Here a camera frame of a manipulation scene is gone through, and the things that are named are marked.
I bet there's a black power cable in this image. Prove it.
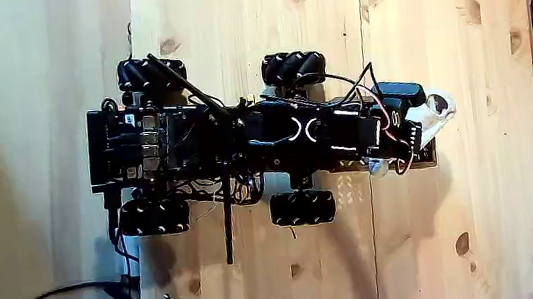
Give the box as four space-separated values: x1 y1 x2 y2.
101 184 146 299

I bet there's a red servo wire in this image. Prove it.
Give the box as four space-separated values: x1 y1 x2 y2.
354 77 419 181

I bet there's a black antenna rod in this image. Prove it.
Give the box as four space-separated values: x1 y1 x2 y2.
145 44 232 128
215 161 241 267

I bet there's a black mecanum wheel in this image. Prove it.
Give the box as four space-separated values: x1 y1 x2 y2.
267 186 339 230
259 47 329 91
115 193 193 241
114 51 189 100

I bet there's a black camera cable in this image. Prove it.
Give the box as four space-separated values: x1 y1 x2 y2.
321 59 384 108

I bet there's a black mobile base chassis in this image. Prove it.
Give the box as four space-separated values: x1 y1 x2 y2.
81 83 269 223

